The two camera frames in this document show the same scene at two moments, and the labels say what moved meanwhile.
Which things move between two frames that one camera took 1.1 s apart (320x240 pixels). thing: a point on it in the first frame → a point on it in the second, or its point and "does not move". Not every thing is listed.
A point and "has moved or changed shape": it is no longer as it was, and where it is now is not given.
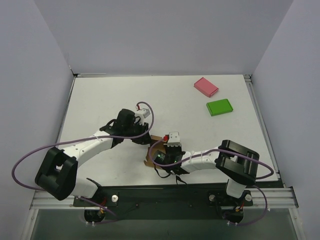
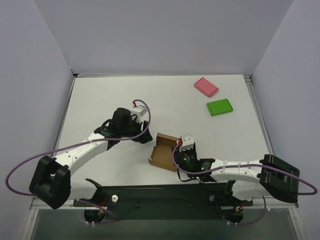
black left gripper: x=141 y=136 does not move
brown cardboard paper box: x=160 y=146 has moved or changed shape
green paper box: x=219 y=107 does not move
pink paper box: x=206 y=87 does not move
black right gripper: x=169 y=149 → x=186 y=152
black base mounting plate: x=196 y=201 does not move
